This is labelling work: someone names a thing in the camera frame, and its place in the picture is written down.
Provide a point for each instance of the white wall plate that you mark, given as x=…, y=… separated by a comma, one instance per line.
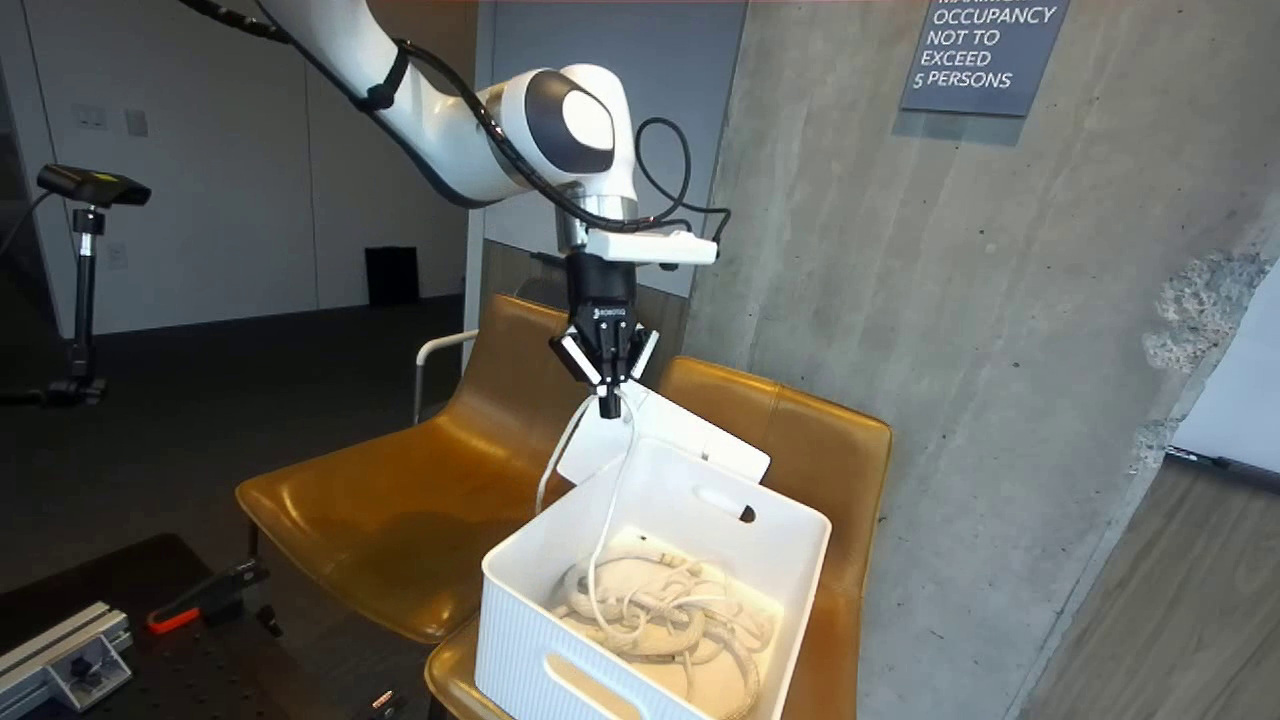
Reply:
x=90, y=118

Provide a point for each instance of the aluminium profile rail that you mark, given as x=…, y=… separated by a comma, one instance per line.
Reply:
x=63, y=662

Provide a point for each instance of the black camera tripod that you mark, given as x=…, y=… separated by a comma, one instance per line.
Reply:
x=81, y=307

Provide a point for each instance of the mustard leather chair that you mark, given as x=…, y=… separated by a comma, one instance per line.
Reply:
x=384, y=521

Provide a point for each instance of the wooden bench chair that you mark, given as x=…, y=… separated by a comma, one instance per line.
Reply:
x=827, y=453

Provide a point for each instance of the white plastic storage box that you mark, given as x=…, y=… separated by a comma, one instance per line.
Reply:
x=535, y=626

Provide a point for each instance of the grey armchair with white frame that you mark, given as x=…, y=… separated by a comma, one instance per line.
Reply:
x=445, y=339

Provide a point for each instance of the black wall vent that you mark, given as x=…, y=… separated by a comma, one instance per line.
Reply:
x=393, y=276

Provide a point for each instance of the wall whiteboard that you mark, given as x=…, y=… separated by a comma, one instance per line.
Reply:
x=695, y=82

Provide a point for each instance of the grey occupancy sign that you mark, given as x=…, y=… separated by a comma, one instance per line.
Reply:
x=985, y=53

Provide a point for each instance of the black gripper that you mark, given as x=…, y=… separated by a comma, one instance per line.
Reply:
x=602, y=293

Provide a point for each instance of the white wall switch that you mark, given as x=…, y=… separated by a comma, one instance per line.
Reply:
x=138, y=120

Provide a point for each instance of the black orange clamp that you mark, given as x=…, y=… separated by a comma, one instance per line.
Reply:
x=201, y=600

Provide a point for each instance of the black stereo camera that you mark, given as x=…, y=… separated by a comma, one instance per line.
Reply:
x=92, y=186

